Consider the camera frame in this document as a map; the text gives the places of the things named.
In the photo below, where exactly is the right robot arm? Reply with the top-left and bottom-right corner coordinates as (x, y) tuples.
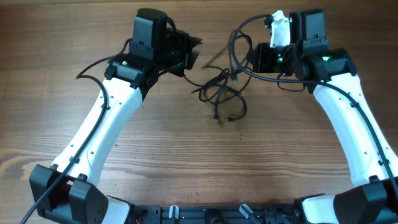
(251, 9), (397, 223)

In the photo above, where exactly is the black usb cable bundle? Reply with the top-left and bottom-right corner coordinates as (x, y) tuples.
(183, 29), (254, 124)

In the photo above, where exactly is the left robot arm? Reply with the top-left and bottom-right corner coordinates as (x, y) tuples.
(29, 8), (201, 223)

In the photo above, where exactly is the right black camera cable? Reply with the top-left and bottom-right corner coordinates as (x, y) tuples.
(230, 14), (398, 200)

